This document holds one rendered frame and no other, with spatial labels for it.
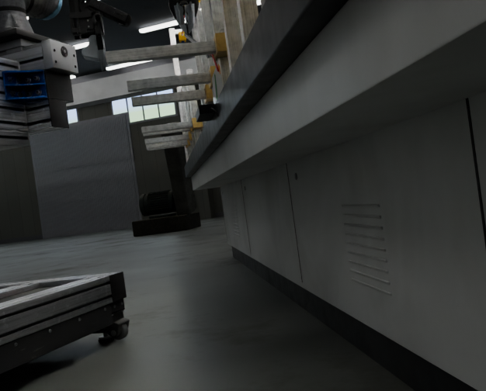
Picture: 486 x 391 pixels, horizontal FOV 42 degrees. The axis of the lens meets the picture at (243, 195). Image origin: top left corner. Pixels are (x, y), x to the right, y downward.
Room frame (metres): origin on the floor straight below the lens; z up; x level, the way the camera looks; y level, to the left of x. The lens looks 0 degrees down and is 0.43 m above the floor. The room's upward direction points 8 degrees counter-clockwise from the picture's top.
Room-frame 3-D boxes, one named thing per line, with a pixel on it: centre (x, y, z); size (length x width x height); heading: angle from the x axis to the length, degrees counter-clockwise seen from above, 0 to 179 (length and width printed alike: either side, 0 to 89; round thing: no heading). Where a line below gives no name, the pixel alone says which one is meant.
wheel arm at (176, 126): (3.21, 0.25, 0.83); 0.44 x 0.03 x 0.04; 97
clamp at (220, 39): (1.74, 0.00, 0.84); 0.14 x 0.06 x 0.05; 7
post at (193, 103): (3.25, 0.19, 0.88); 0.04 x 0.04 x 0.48; 7
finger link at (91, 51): (1.67, 0.34, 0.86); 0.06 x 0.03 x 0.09; 97
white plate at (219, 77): (1.79, 0.03, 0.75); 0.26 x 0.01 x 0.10; 7
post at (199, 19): (2.26, 0.06, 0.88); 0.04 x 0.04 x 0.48; 7
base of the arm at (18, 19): (2.08, 0.69, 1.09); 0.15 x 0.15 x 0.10
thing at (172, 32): (4.56, 0.31, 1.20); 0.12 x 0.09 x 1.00; 97
